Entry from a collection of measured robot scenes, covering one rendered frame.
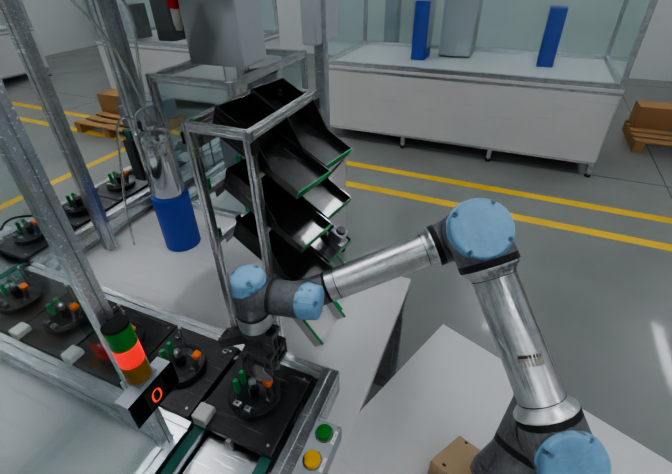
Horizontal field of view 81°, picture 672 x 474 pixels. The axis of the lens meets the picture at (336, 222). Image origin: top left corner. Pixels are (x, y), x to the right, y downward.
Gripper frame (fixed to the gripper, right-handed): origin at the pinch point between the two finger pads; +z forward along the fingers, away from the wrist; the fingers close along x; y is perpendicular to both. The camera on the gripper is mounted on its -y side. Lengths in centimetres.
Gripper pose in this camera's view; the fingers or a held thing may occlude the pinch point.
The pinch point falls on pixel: (259, 374)
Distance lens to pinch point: 110.8
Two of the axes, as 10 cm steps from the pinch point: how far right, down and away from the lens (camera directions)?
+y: 9.2, 2.0, -3.3
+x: 3.9, -5.3, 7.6
